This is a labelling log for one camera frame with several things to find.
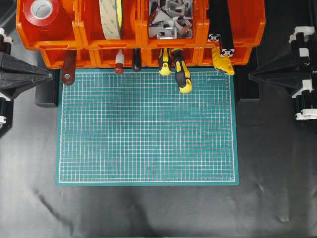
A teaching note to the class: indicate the yellow utility cutter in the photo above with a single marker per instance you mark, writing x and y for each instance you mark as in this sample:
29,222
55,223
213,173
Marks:
221,63

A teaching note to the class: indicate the green cutting mat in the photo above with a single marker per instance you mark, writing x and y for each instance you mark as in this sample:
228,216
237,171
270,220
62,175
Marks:
137,129

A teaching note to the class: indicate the pile of metal brackets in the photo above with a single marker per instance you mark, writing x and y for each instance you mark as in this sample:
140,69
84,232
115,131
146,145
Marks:
170,19

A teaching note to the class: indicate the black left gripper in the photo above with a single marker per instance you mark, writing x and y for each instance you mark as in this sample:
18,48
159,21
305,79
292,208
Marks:
17,76

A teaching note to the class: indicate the orange container rack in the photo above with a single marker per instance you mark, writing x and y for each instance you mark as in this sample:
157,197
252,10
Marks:
78,27

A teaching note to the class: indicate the black aluminium extrusion short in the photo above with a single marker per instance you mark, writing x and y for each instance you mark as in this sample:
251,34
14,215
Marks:
214,17

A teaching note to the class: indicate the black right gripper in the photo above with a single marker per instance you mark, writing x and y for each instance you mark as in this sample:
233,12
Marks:
293,73

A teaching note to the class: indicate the black aluminium extrusion long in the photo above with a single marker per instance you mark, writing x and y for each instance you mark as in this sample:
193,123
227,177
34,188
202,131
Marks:
226,38

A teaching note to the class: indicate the yellow black screwdriver long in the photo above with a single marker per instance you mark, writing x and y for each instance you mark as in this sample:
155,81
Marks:
182,73

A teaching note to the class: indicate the red tape roll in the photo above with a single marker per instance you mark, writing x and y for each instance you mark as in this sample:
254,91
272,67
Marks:
41,12

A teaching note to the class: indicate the dark red handled tool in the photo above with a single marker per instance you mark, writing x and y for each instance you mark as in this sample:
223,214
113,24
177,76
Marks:
69,67

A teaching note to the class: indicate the yellow black screwdriver short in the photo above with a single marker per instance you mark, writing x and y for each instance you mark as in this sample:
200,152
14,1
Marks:
165,62

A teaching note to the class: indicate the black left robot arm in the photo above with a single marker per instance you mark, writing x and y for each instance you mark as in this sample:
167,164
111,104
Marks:
6,104

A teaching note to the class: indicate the beige double-sided tape roll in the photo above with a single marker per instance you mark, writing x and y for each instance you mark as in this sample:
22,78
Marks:
111,15

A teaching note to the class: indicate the white glue bottle red cap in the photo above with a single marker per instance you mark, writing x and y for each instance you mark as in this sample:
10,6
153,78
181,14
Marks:
119,62

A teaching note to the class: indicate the black handled tool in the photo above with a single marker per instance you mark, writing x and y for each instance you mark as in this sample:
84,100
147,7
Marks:
136,62

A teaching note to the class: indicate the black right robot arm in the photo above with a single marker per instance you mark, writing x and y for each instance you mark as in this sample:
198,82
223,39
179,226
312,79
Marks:
304,43

